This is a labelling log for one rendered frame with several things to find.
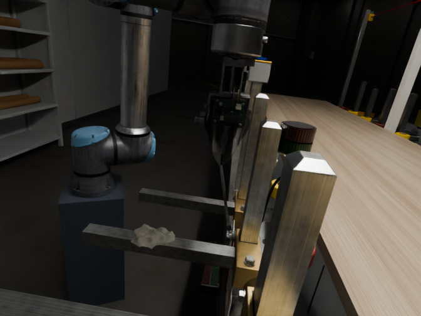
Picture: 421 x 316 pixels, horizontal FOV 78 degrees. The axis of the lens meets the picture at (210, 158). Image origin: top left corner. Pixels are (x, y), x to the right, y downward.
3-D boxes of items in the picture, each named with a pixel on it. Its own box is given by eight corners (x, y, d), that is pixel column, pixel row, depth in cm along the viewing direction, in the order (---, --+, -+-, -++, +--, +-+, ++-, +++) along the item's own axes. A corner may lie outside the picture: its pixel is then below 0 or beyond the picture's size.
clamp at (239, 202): (230, 226, 73) (232, 210, 71) (231, 201, 86) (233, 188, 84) (252, 229, 73) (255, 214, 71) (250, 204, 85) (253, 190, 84)
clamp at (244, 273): (231, 287, 48) (235, 266, 47) (233, 240, 61) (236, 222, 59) (262, 293, 48) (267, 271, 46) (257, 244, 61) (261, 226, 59)
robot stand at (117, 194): (70, 311, 125) (57, 204, 104) (74, 272, 147) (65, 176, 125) (124, 299, 135) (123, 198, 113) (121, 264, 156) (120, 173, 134)
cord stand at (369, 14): (335, 121, 289) (368, 9, 249) (332, 120, 297) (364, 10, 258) (342, 122, 288) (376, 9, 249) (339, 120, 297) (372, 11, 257)
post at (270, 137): (225, 320, 62) (262, 121, 44) (225, 306, 65) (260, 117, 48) (239, 322, 61) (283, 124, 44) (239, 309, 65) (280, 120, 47)
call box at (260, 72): (247, 83, 89) (250, 58, 87) (246, 81, 96) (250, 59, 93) (267, 85, 89) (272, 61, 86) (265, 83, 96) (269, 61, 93)
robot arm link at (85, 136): (71, 162, 118) (68, 124, 112) (111, 158, 126) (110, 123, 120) (74, 176, 106) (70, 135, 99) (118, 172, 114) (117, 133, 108)
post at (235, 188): (232, 194, 107) (250, 81, 90) (232, 189, 111) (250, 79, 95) (243, 196, 106) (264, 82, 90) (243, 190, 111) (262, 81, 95)
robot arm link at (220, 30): (215, 28, 49) (266, 34, 49) (212, 56, 51) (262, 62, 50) (210, 21, 41) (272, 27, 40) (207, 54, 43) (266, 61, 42)
